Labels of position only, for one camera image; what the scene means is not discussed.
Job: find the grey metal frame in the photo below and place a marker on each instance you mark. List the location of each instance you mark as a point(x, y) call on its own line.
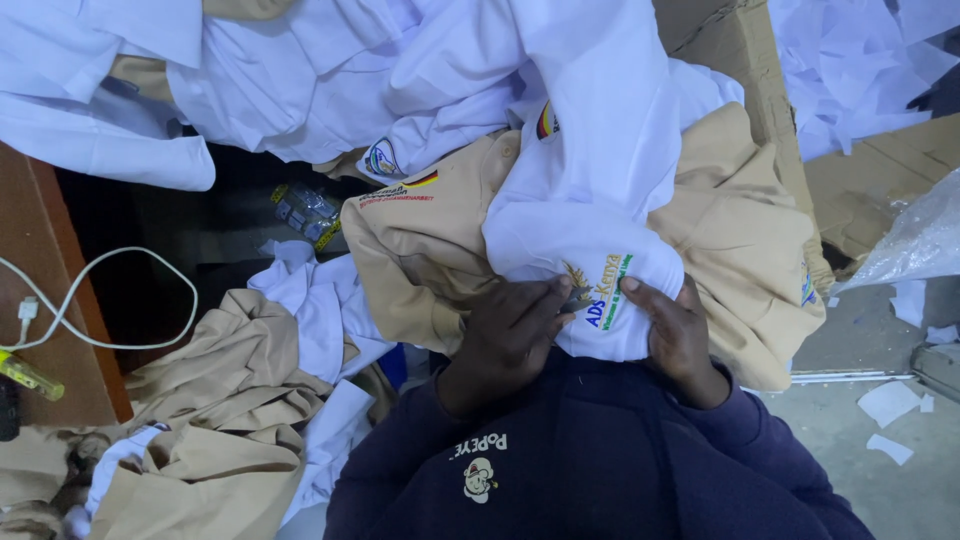
point(937, 371)

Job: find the black device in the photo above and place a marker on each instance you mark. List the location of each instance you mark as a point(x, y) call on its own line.
point(7, 412)

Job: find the person's left hand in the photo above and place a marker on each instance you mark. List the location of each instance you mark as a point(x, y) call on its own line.
point(502, 345)

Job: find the heap of beige and white shirts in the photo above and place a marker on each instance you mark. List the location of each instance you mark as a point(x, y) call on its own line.
point(217, 405)

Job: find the white shirt with embroidered logo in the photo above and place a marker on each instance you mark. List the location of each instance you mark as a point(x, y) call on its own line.
point(585, 172)

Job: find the person's navy sweatshirt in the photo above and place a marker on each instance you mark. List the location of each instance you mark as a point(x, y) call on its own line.
point(585, 465)

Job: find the heap of white paper scraps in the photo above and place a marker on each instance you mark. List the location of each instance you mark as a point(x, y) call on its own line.
point(847, 67)

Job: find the beige shirt with flag logo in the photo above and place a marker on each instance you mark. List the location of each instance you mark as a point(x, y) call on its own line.
point(420, 255)

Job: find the clear packet with yellow labels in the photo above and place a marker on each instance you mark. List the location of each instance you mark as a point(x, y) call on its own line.
point(307, 214)

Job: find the brown cardboard box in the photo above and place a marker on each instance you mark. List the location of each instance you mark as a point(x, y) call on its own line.
point(750, 67)

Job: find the flat brown cardboard sheet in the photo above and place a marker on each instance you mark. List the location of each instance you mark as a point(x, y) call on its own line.
point(877, 187)

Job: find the yellow-green plastic lighter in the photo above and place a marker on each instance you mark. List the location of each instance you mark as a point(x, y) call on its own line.
point(30, 376)

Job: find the thin white rod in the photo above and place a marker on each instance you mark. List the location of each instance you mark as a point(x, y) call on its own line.
point(847, 376)

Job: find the person's right hand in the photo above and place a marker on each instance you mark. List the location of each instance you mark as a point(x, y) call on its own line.
point(679, 345)

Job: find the small grey thread snips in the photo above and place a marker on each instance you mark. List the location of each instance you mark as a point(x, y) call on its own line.
point(577, 301)

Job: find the white paper scrap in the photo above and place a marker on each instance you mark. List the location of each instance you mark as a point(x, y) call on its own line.
point(889, 403)
point(909, 302)
point(942, 334)
point(890, 449)

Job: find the clear plastic bag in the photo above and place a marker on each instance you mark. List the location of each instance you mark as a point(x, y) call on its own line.
point(915, 240)

